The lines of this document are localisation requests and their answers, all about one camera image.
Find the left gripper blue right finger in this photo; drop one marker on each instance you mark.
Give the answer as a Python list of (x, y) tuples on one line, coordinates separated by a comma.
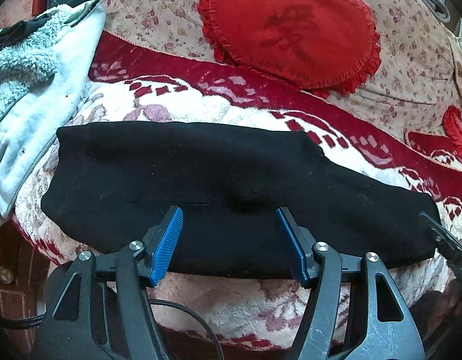
[(298, 243)]

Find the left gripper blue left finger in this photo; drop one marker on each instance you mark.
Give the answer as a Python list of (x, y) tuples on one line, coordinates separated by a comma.
[(160, 244)]

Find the black knit pants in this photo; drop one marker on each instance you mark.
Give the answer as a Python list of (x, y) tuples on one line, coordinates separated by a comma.
[(116, 180)]

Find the red white plush blanket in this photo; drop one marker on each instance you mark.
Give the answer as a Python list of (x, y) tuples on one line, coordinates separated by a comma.
[(135, 83)]

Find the floral beige bed quilt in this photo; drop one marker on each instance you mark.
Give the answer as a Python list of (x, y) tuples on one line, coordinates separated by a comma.
[(389, 62)]

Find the light blue fleece jacket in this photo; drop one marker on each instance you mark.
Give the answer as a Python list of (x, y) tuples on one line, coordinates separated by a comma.
[(42, 79)]

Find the red heart ruffled pillow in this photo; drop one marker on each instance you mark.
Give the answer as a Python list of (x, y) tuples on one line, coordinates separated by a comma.
[(316, 45)]

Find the black garment behind jacket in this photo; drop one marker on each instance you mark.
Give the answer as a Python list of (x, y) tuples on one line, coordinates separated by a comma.
[(20, 30)]

